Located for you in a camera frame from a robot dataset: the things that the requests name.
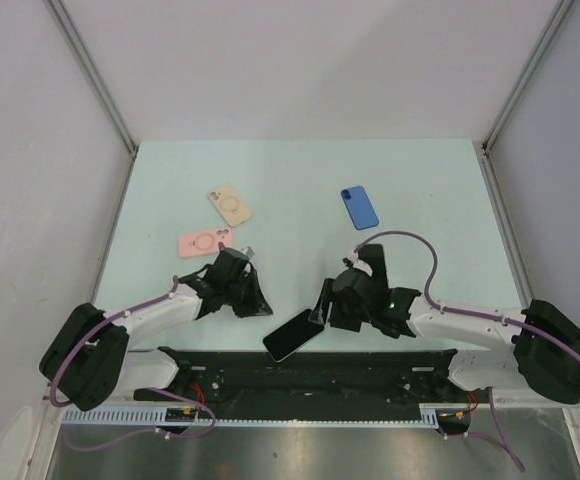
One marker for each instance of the blue phone case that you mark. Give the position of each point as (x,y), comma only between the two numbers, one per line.
(359,207)

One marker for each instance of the right aluminium corner post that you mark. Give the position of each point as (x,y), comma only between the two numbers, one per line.
(538,54)

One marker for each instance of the right aluminium side rail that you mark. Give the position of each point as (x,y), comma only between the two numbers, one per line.
(503,220)

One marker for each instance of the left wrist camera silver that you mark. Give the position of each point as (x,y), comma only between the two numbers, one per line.
(248,252)

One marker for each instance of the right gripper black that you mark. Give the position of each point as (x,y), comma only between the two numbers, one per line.
(319,314)

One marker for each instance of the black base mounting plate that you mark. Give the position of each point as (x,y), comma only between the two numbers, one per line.
(333,386)

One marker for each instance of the left aluminium corner post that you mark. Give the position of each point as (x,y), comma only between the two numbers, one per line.
(85,61)

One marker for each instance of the beige phone case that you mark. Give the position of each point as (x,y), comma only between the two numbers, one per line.
(230,205)

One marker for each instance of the pink phone case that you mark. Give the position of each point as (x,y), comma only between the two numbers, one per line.
(204,243)

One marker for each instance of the aluminium corner post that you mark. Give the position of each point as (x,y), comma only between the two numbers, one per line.
(538,54)
(85,61)

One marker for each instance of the aluminium frame front rail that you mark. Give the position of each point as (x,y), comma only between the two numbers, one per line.
(45,434)

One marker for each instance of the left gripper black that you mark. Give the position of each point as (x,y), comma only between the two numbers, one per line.
(256,305)

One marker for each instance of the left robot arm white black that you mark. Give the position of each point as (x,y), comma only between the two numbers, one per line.
(92,355)

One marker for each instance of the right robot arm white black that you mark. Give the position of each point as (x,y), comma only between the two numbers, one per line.
(536,348)

